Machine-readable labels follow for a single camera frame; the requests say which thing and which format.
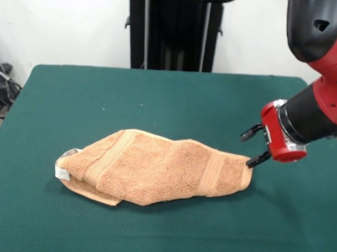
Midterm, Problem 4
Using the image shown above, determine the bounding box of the dark green table cloth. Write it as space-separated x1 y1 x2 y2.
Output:
0 62 337 252

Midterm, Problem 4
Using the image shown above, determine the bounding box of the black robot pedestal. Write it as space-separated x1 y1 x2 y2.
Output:
122 0 239 74

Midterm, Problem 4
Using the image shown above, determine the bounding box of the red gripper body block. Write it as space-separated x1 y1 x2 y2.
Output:
259 98 310 164

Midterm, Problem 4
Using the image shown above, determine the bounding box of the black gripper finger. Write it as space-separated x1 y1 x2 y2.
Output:
246 150 271 168
240 123 265 143

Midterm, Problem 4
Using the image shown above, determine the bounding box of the tan terry towel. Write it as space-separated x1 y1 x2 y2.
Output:
53 126 253 211

